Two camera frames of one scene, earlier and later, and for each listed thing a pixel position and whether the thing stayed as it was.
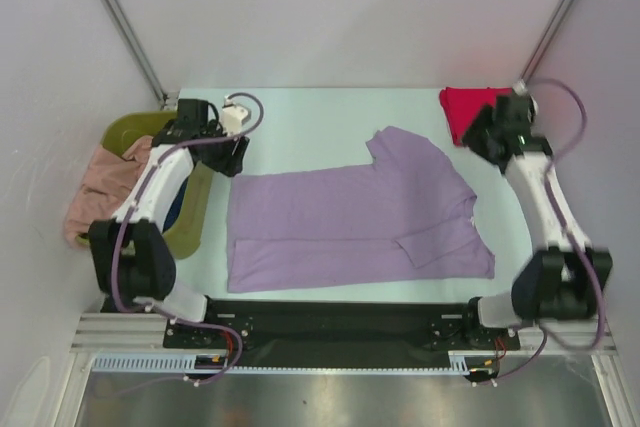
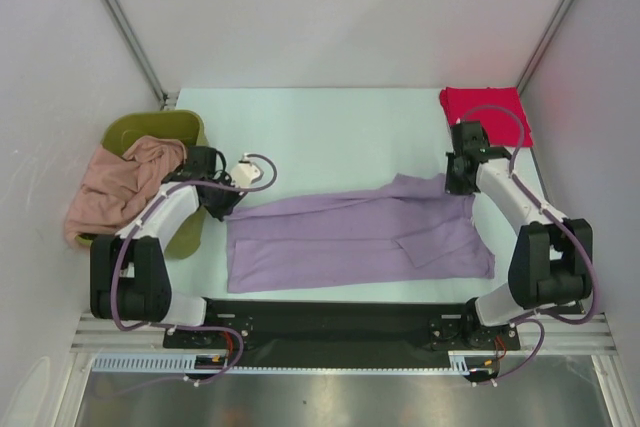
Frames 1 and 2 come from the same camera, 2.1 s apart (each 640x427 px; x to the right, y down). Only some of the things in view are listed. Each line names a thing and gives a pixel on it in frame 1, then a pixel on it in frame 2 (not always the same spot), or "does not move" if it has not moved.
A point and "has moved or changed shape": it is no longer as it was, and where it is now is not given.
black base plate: [347, 333] does not move
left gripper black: [231, 165] -> [220, 212]
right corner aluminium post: [563, 12] does not move
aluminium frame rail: [113, 332] does not move
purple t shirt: [404, 216] has moved or changed shape
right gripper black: [472, 137] -> [451, 186]
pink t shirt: [105, 186] does not move
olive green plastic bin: [182, 236] does not move
